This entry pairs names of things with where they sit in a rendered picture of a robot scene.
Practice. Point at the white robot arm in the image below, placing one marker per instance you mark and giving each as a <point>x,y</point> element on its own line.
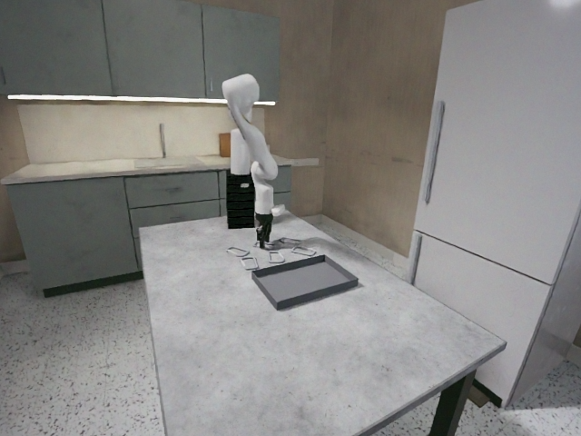
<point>238,92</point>

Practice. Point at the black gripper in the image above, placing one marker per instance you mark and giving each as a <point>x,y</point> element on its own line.
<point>264,230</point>

